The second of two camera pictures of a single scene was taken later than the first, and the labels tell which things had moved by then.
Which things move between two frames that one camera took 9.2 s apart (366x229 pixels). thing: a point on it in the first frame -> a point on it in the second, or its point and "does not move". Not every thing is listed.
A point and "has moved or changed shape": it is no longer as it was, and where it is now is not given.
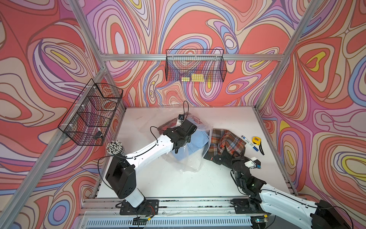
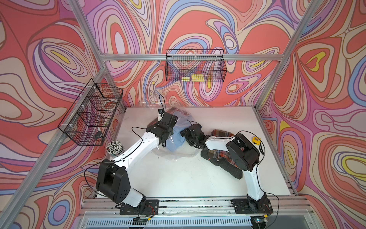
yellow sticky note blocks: [195, 77] does not move
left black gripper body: [188, 140] -> [170, 132]
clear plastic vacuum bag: [194, 155] has moved or changed shape
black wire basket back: [196, 65] does not move
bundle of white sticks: [115, 147] does not move
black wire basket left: [90, 119] does not move
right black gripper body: [238, 182] -> [188, 138]
